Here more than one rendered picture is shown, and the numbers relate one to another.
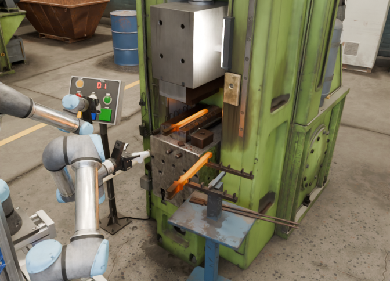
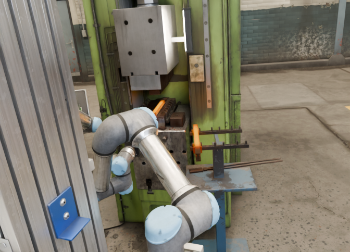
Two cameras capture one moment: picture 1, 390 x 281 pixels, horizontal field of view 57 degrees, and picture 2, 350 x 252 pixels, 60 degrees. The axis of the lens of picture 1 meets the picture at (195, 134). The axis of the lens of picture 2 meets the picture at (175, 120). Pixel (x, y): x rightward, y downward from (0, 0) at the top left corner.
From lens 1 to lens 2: 84 cm
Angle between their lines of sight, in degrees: 24
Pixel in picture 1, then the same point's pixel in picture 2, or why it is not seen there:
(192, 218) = (204, 182)
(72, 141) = (127, 115)
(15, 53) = not seen: outside the picture
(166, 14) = (132, 14)
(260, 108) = (224, 77)
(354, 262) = (295, 191)
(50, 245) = (165, 210)
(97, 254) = (211, 201)
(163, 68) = (134, 64)
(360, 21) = not seen: hidden behind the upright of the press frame
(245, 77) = (207, 55)
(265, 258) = (237, 213)
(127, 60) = not seen: hidden behind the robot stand
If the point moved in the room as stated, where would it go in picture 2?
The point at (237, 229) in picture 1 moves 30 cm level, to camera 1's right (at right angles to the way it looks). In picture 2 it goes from (244, 176) to (282, 162)
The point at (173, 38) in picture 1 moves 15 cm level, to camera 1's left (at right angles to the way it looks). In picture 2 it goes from (141, 34) to (117, 36)
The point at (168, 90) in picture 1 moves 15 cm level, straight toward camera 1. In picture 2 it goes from (140, 84) to (151, 87)
